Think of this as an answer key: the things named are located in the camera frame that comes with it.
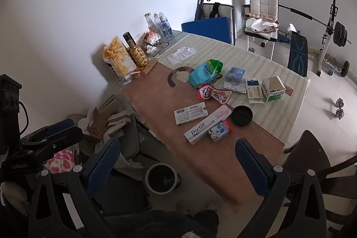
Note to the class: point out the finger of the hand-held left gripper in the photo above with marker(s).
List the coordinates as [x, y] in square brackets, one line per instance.
[65, 136]
[61, 125]

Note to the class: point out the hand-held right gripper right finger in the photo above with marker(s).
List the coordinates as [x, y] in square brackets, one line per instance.
[251, 168]

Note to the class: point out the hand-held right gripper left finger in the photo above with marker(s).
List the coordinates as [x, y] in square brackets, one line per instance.
[106, 160]

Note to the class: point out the small blue milk carton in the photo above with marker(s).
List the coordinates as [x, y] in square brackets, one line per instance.
[221, 130]

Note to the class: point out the black round lid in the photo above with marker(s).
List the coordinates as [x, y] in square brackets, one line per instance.
[242, 115]

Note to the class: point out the white trash bin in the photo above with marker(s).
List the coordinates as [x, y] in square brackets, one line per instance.
[161, 178]

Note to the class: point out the long white and pink box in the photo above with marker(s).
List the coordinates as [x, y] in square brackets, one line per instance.
[205, 126]

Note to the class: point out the white and blue medicine box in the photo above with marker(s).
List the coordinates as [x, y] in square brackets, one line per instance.
[254, 90]

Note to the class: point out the green and white medicine box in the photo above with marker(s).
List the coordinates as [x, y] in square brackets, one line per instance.
[274, 90]

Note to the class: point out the red and white snack wrapper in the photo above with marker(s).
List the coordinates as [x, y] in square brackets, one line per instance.
[214, 93]

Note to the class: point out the silver blister pack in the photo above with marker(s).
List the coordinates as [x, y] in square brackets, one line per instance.
[234, 87]

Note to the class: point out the blue and white packet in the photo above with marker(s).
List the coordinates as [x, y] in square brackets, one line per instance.
[236, 74]

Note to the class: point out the teal and green plastic bag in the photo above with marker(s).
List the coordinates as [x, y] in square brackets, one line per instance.
[202, 73]

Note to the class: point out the pink floral cloth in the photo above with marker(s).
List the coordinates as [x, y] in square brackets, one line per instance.
[60, 161]

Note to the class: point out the brown cardboard box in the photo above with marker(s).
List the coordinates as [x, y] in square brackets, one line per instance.
[97, 123]

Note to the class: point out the dark wooden chair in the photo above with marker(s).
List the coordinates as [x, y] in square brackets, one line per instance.
[309, 154]

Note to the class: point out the small colourful snack packet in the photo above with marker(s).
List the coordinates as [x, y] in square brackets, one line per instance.
[132, 76]

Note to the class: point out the small brown card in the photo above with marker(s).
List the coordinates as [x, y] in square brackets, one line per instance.
[289, 91]

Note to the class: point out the yellow chips bag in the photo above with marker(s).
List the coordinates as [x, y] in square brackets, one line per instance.
[118, 56]

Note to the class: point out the golden cookie packet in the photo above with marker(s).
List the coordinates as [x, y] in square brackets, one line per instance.
[137, 55]

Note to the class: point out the chrome dumbbell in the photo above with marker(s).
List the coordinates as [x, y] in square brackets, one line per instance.
[340, 109]

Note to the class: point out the black and blue bench pad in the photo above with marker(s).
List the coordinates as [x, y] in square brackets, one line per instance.
[298, 55]

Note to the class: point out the clear bread bag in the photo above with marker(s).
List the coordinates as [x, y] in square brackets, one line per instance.
[149, 38]

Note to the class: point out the white crumpled tissue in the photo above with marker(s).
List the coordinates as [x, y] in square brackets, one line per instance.
[181, 55]

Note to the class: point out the clear glass bottle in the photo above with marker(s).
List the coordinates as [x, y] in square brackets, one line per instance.
[149, 22]

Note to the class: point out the black weight plate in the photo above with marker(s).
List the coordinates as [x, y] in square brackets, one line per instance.
[345, 68]

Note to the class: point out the blue label water bottle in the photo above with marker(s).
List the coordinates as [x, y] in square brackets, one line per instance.
[161, 24]
[168, 26]

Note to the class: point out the blue folded mat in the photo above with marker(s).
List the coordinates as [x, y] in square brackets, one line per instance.
[207, 30]

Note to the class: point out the white and beige clothes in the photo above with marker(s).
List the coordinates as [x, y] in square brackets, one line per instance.
[262, 23]

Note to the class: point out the white weight rack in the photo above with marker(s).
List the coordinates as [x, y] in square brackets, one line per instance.
[329, 37]

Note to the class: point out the grey chair with black bag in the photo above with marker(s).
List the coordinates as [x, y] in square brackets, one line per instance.
[220, 10]

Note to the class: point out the black barbell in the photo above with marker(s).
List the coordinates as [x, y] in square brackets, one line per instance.
[341, 33]

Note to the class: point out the white padded chair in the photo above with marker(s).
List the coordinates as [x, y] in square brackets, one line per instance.
[263, 2]

